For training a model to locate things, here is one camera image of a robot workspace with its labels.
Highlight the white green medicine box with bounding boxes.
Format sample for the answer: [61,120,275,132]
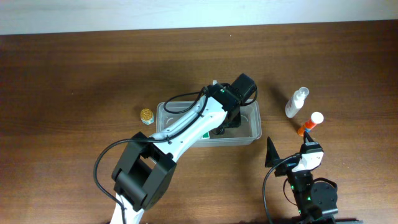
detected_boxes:
[200,132,210,139]

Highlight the clear plastic container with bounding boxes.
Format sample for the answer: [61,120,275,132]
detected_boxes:
[155,101,262,147]

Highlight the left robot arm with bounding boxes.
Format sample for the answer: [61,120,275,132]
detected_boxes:
[111,74,257,223]

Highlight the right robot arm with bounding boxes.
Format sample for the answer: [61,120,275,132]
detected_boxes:
[262,132,338,223]

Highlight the orange tube white cap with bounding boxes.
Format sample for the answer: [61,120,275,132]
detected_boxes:
[297,111,324,136]

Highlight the white spray bottle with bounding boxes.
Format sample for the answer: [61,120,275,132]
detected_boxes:
[285,87,310,118]

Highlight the small jar gold lid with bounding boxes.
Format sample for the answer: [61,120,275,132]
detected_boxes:
[140,108,155,125]

